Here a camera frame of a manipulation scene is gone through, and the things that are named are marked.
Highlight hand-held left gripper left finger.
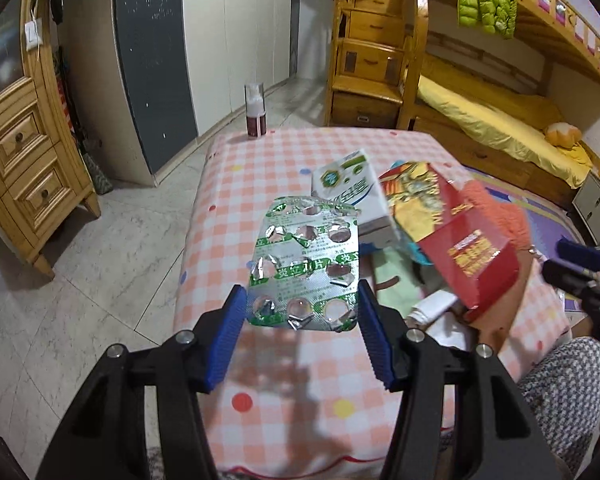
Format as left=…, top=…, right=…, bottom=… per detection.
left=35, top=284, right=247, bottom=480

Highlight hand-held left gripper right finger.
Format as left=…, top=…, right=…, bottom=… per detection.
left=357, top=279, right=563, bottom=480

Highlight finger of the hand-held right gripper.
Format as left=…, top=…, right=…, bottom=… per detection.
left=540, top=258, right=600, bottom=295
left=556, top=239, right=600, bottom=273

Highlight silver green blister pack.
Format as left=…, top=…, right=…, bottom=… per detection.
left=245, top=196, right=362, bottom=333

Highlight white nightstand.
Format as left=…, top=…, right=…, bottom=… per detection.
left=572, top=172, right=600, bottom=241

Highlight white tube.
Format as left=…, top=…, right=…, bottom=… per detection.
left=405, top=291, right=461, bottom=326

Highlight light green paper packet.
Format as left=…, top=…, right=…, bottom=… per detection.
left=371, top=247, right=426, bottom=306

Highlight person's houndstooth trousers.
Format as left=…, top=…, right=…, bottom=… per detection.
left=517, top=336, right=600, bottom=480

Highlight red printed carton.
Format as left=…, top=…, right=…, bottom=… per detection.
left=377, top=161, right=521, bottom=311

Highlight orange plush pillow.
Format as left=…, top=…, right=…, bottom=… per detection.
left=544, top=121, right=583, bottom=148

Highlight pink checkered tablecloth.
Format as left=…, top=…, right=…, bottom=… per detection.
left=172, top=127, right=576, bottom=476

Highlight wooden bunk bed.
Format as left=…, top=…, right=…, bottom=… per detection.
left=395, top=0, right=600, bottom=211

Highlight white medicine box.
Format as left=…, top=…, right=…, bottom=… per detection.
left=311, top=149, right=403, bottom=250

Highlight yellow mattress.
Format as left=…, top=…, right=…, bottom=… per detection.
left=417, top=76, right=593, bottom=188

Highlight maroon spray bottle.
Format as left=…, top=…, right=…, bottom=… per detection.
left=244, top=81, right=268, bottom=139

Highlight wooden drawer cabinet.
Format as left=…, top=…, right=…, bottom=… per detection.
left=0, top=0, right=102, bottom=281

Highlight wooden stair drawers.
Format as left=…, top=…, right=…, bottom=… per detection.
left=324, top=0, right=416, bottom=131

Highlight cream and grey wardrobe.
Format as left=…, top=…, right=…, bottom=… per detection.
left=60, top=0, right=301, bottom=188

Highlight white paper tag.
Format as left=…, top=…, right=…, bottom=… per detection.
left=24, top=20, right=43, bottom=51

